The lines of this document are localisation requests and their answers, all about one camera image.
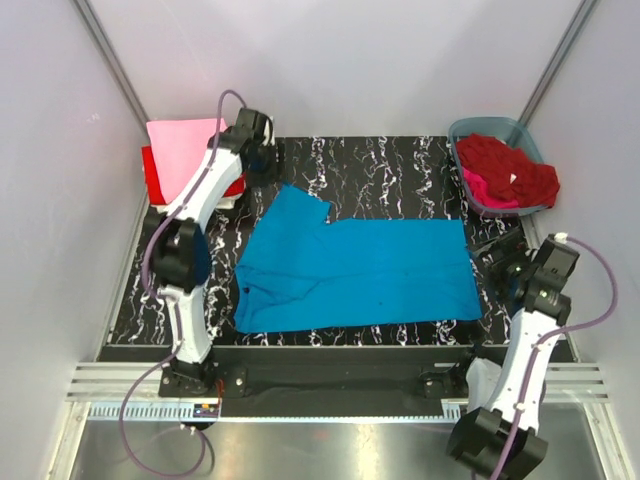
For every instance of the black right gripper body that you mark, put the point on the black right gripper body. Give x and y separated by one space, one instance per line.
516 262

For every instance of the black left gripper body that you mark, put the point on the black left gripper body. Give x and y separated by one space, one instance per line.
265 169

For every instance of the blue t shirt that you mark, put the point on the blue t shirt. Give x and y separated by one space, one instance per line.
299 271

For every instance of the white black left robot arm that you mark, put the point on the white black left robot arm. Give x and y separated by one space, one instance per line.
177 262

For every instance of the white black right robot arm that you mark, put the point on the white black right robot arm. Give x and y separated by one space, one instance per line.
498 436

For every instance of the folded cream t shirt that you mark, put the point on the folded cream t shirt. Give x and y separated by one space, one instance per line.
226 203

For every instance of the folded pink t shirt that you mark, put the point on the folded pink t shirt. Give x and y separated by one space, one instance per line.
178 148

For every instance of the translucent blue plastic basket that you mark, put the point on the translucent blue plastic basket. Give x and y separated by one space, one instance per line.
507 130

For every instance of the magenta t shirt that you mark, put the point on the magenta t shirt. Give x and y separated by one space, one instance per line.
480 191

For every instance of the dark red t shirt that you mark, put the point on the dark red t shirt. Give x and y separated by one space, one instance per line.
509 172

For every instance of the folded red t shirt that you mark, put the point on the folded red t shirt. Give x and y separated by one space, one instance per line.
151 177

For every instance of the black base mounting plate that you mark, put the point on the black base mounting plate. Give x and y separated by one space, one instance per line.
324 382

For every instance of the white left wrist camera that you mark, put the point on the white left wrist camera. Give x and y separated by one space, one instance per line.
269 131

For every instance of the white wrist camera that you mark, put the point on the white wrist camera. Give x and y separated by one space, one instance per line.
269 131
562 236

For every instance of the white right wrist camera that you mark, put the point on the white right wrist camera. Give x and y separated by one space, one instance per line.
562 236

